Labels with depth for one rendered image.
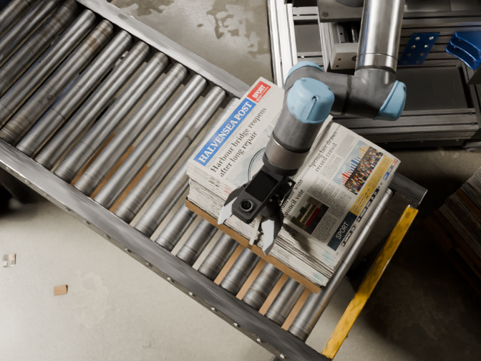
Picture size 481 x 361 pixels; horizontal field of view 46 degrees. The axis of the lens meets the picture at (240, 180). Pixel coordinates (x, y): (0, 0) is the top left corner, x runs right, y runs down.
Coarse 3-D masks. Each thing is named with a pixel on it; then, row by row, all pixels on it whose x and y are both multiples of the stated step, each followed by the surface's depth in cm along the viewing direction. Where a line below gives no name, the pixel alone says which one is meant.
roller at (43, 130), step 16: (112, 48) 158; (128, 48) 162; (96, 64) 156; (112, 64) 159; (80, 80) 154; (96, 80) 156; (64, 96) 152; (80, 96) 154; (48, 112) 151; (64, 112) 152; (32, 128) 149; (48, 128) 150; (32, 144) 148
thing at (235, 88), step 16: (64, 0) 168; (80, 0) 164; (96, 0) 164; (112, 16) 162; (128, 16) 162; (128, 32) 160; (144, 32) 160; (160, 48) 158; (176, 48) 159; (192, 64) 157; (208, 64) 157; (208, 80) 155; (224, 80) 155; (240, 80) 155; (240, 96) 153; (400, 176) 146; (400, 192) 144; (416, 192) 144; (400, 208) 151
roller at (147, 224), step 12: (228, 108) 152; (216, 120) 151; (180, 168) 146; (180, 180) 144; (168, 192) 143; (180, 192) 144; (156, 204) 142; (168, 204) 142; (144, 216) 141; (156, 216) 141; (144, 228) 139; (156, 228) 142
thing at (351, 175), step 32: (320, 160) 121; (352, 160) 121; (384, 160) 122; (320, 192) 117; (352, 192) 118; (288, 224) 113; (320, 224) 113; (352, 224) 114; (288, 256) 125; (320, 256) 115
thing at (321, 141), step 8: (328, 128) 125; (336, 128) 125; (320, 136) 124; (328, 136) 124; (320, 144) 123; (312, 152) 122; (320, 152) 122; (312, 160) 121; (304, 168) 119; (296, 176) 118; (296, 184) 117; (256, 216) 118; (264, 216) 116; (248, 224) 124; (248, 232) 128; (248, 240) 130; (256, 240) 128
